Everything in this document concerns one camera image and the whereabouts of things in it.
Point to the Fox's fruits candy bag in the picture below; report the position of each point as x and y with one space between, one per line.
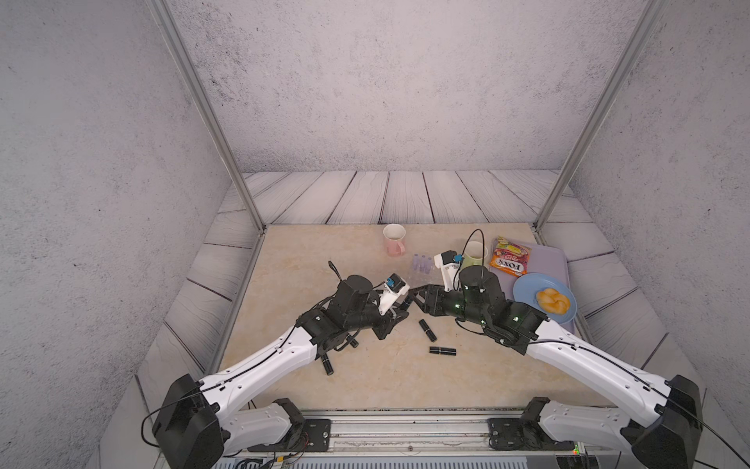
510 257

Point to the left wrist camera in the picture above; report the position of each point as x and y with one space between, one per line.
394 288

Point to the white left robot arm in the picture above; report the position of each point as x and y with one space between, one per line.
202 420

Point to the light green ceramic mug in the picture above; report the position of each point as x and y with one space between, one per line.
475 254

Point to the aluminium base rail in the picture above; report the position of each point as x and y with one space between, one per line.
416 433

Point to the clear acrylic lipstick organizer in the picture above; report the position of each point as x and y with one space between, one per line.
421 271

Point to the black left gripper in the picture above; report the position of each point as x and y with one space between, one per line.
389 320

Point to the light blue plate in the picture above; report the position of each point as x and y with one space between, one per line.
526 287

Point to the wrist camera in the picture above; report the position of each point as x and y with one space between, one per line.
394 288
448 264

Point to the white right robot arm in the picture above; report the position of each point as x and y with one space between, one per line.
656 419

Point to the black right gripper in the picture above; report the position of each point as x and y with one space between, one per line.
429 305

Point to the pink ceramic mug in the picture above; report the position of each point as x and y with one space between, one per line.
394 235

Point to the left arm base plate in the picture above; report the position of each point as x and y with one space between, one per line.
313 436

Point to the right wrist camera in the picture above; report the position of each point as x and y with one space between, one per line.
448 264

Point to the lilac plastic tray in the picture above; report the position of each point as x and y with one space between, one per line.
547 268

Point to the left aluminium frame post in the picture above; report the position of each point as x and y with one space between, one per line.
178 50

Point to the yellow braided bread bun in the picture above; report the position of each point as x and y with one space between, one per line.
553 302

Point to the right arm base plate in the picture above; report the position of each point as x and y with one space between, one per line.
515 434

